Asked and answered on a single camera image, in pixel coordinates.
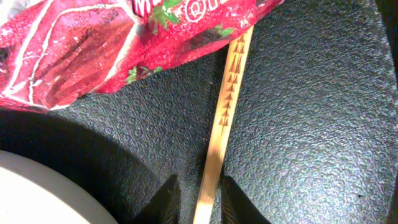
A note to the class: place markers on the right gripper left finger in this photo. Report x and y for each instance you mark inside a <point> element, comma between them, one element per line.
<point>164,206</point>

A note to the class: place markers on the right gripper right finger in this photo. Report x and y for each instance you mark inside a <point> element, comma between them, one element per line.
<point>236,207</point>

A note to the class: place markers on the wooden chopstick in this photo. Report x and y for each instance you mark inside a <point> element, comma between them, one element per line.
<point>224,114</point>

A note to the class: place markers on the grey plate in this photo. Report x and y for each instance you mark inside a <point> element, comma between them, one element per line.
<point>34,193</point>

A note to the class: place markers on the red snack wrapper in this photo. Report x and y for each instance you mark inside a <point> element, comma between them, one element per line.
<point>55,51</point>

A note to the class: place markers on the round black serving tray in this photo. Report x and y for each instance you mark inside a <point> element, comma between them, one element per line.
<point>314,136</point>

